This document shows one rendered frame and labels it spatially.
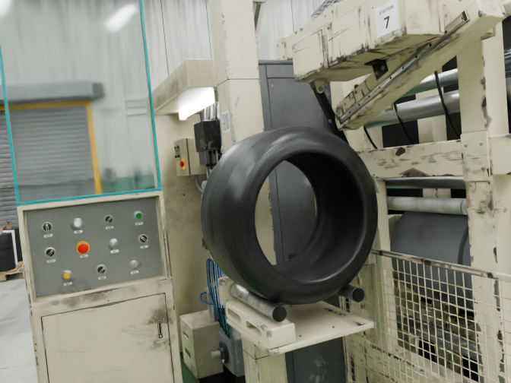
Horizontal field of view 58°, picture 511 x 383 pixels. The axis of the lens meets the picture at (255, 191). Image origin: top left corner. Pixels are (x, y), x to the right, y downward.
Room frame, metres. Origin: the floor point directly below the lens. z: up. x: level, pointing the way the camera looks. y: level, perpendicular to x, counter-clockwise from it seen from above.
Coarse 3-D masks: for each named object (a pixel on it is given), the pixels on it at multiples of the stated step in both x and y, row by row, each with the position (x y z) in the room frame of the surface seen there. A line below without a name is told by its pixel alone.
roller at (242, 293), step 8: (232, 288) 1.60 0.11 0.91; (240, 288) 1.56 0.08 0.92; (240, 296) 1.52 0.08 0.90; (248, 296) 1.47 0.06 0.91; (256, 296) 1.44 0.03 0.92; (248, 304) 1.48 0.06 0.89; (256, 304) 1.40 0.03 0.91; (264, 304) 1.36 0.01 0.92; (272, 304) 1.34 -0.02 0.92; (264, 312) 1.36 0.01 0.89; (272, 312) 1.30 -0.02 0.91; (280, 312) 1.30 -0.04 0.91; (280, 320) 1.30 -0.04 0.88
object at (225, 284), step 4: (220, 280) 1.60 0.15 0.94; (224, 280) 1.60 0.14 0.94; (228, 280) 1.61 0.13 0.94; (232, 280) 1.62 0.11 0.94; (220, 284) 1.60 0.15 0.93; (224, 284) 1.60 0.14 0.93; (228, 284) 1.61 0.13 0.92; (232, 284) 1.61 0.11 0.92; (220, 288) 1.60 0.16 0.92; (224, 288) 1.60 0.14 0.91; (228, 288) 1.61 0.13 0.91; (220, 292) 1.60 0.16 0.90; (224, 292) 1.60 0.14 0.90; (228, 292) 1.61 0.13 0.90; (220, 296) 1.61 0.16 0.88; (224, 296) 1.60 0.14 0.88; (228, 296) 1.61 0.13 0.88; (232, 296) 1.61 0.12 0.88; (220, 300) 1.61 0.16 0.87; (224, 300) 1.60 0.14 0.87; (228, 300) 1.60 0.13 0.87; (232, 300) 1.61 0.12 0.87; (224, 304) 1.60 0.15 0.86
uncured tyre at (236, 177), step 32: (288, 128) 1.38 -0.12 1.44; (224, 160) 1.43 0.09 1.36; (256, 160) 1.31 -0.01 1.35; (288, 160) 1.65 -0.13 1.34; (320, 160) 1.66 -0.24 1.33; (352, 160) 1.43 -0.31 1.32; (224, 192) 1.30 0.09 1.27; (256, 192) 1.29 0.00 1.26; (320, 192) 1.69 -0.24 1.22; (352, 192) 1.61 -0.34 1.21; (224, 224) 1.29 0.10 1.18; (320, 224) 1.68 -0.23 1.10; (352, 224) 1.61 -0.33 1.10; (224, 256) 1.32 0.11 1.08; (256, 256) 1.28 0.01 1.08; (320, 256) 1.66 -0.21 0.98; (352, 256) 1.42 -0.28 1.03; (256, 288) 1.32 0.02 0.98; (288, 288) 1.32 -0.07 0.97; (320, 288) 1.37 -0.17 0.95
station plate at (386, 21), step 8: (392, 0) 1.24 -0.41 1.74; (376, 8) 1.30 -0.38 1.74; (384, 8) 1.27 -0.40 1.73; (392, 8) 1.24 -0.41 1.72; (376, 16) 1.30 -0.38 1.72; (384, 16) 1.27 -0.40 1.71; (392, 16) 1.24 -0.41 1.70; (376, 24) 1.30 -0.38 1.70; (384, 24) 1.28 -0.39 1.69; (392, 24) 1.25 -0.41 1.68; (376, 32) 1.31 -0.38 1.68; (384, 32) 1.28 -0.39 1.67
